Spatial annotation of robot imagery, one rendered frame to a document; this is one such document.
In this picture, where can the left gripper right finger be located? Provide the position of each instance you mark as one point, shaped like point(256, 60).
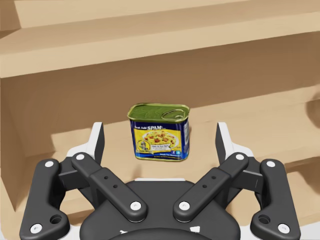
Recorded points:
point(212, 182)

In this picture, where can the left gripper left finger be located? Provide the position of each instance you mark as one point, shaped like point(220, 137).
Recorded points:
point(107, 182)

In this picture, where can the green and blue rectangular can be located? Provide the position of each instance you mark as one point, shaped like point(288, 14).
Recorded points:
point(157, 137)

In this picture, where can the pale wooden shelf unit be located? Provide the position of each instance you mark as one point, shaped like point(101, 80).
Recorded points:
point(160, 50)

